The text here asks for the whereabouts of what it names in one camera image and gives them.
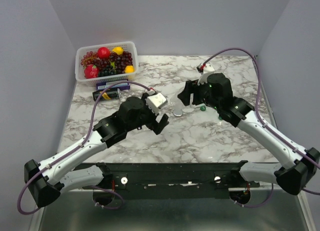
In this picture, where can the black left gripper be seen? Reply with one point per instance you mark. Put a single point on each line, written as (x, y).
(158, 128)

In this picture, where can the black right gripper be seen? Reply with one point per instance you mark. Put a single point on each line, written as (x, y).
(191, 87)

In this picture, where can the clear glass jar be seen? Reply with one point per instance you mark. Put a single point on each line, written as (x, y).
(176, 103)

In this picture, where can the silver jar lid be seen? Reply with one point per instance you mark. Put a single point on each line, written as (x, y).
(178, 112)

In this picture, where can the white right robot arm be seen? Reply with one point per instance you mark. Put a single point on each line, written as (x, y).
(296, 165)

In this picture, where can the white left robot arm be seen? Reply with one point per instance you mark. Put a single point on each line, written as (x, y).
(48, 179)

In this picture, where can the black drink can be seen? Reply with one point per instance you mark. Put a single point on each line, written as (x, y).
(108, 95)

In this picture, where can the yellow lemon front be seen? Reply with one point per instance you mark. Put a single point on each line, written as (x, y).
(129, 69)

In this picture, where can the yellow lemon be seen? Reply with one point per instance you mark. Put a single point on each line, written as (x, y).
(129, 69)
(118, 50)

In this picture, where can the purple flat box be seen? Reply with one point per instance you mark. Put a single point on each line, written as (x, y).
(114, 84)

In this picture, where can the dark red grape bunch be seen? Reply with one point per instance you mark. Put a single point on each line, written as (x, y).
(117, 61)

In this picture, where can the white plastic basket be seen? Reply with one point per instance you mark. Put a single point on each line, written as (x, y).
(79, 70)

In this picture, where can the black grape bunch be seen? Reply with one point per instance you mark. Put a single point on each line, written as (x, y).
(106, 71)

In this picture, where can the yellow lemon back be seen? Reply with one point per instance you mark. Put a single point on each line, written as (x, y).
(118, 50)

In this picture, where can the pink dragon fruit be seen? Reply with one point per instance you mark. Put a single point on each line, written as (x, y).
(91, 71)

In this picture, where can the red apple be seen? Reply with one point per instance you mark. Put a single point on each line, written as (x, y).
(103, 53)

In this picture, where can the red grape bunch left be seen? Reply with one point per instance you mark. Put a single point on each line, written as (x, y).
(89, 59)

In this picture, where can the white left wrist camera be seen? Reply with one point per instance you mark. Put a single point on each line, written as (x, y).
(156, 101)

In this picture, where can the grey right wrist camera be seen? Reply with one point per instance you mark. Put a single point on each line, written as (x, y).
(205, 70)

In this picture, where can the black base frame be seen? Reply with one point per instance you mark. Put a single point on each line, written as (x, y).
(170, 181)

